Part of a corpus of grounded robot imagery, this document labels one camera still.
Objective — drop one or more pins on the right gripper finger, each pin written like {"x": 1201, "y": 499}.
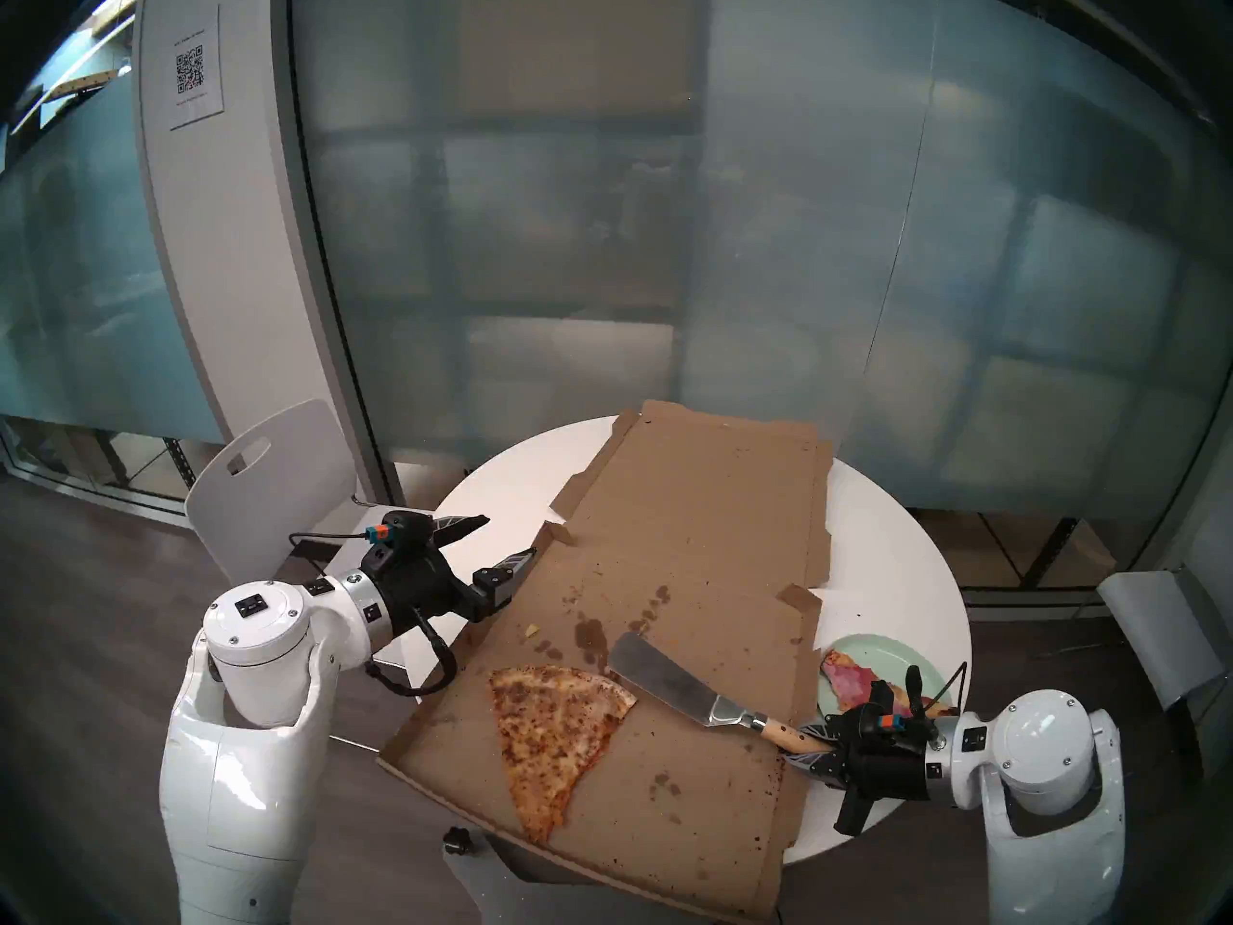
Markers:
{"x": 852, "y": 807}
{"x": 850, "y": 724}

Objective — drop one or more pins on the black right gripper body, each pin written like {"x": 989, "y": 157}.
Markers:
{"x": 886, "y": 769}

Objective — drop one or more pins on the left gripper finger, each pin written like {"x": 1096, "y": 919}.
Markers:
{"x": 455, "y": 528}
{"x": 496, "y": 591}

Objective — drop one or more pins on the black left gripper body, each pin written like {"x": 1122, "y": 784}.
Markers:
{"x": 429, "y": 591}

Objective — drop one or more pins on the ham pizza slice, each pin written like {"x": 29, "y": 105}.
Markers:
{"x": 852, "y": 684}

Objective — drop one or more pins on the cardboard pizza box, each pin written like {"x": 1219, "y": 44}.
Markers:
{"x": 694, "y": 547}

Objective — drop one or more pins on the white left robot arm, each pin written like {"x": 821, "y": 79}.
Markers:
{"x": 231, "y": 779}

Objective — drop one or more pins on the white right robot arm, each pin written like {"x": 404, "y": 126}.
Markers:
{"x": 1050, "y": 798}

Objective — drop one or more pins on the pale green plate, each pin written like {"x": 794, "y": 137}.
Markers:
{"x": 896, "y": 655}

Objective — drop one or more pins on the plain cheese pizza slice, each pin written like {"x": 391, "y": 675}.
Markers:
{"x": 549, "y": 730}

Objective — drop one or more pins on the black screw knob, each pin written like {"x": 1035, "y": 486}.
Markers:
{"x": 457, "y": 841}

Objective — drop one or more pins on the black metal shelf upright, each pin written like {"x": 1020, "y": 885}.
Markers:
{"x": 1055, "y": 550}

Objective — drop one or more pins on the white chair with plain back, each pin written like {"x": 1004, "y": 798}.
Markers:
{"x": 1156, "y": 624}

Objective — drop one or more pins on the QR code paper sign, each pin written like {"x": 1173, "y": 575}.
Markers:
{"x": 196, "y": 66}

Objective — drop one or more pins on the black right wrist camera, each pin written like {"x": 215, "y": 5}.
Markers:
{"x": 881, "y": 706}

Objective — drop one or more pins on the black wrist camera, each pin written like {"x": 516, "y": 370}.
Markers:
{"x": 881, "y": 706}
{"x": 405, "y": 540}

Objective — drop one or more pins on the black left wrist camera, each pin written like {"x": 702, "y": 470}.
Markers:
{"x": 405, "y": 540}

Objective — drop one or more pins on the grey base plate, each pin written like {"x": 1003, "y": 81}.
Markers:
{"x": 491, "y": 885}

